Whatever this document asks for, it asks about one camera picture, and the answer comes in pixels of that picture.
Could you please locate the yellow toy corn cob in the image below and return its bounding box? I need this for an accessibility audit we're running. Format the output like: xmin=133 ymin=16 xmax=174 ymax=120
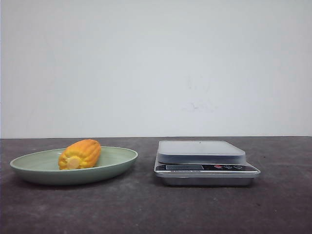
xmin=58 ymin=139 xmax=101 ymax=170

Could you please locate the silver digital kitchen scale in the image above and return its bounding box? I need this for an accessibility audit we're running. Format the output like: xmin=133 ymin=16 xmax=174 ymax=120
xmin=154 ymin=140 xmax=261 ymax=186

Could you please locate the green oval plate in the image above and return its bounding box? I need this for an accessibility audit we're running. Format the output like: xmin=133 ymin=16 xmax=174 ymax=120
xmin=10 ymin=146 xmax=138 ymax=186

